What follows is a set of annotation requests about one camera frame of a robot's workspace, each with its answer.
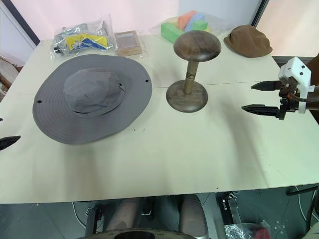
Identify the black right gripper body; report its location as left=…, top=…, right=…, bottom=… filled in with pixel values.
left=275, top=76, right=300, bottom=121

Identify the orange foam block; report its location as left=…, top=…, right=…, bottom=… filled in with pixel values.
left=177, top=10, right=198, bottom=30

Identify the blue foam block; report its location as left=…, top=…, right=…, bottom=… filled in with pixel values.
left=185, top=12, right=206, bottom=32

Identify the clear bag of foam blocks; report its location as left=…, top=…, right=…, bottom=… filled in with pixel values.
left=149, top=9, right=233, bottom=45

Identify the large green foam block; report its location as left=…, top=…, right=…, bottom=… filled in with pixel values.
left=160, top=22, right=185, bottom=45

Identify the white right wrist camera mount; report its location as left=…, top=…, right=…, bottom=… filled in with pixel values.
left=278, top=56, right=316, bottom=115

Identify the wooden box in plastic wrap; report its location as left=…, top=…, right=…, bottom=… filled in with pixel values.
left=114, top=30, right=146, bottom=57

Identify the grey wide-brim bucket hat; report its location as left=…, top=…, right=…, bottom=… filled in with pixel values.
left=32, top=54, right=153, bottom=145

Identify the clear bag with yellow-blue pack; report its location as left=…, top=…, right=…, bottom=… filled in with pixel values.
left=49, top=13, right=118, bottom=61

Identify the dark door frame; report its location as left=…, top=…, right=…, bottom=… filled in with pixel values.
left=6, top=0, right=41, bottom=47

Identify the dark rounded robot waist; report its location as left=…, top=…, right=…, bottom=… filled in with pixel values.
left=91, top=227, right=200, bottom=239

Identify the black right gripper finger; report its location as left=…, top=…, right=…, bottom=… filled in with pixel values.
left=241, top=104, right=281, bottom=118
left=250, top=80, right=283, bottom=92

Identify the dark wooden hat stand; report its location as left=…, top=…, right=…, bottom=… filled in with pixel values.
left=165, top=31, right=222, bottom=114

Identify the dark window frame post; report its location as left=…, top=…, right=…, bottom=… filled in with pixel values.
left=250, top=0, right=270, bottom=28

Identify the dark rounded robot leg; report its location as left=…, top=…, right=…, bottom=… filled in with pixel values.
left=177, top=193, right=208, bottom=238
left=103, top=196, right=141, bottom=234

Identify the small green foam block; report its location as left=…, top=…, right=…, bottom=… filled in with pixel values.
left=192, top=19, right=210, bottom=32

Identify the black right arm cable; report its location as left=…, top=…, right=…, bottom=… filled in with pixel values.
left=286, top=85, right=319, bottom=103

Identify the brown cloth cap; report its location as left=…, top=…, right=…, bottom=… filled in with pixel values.
left=223, top=24, right=273, bottom=59

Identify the black table frame leg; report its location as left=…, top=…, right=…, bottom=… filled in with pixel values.
left=84, top=206, right=103, bottom=238
left=215, top=191, right=243, bottom=231

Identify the clear bag with red item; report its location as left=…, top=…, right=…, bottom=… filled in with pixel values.
left=223, top=220, right=273, bottom=239

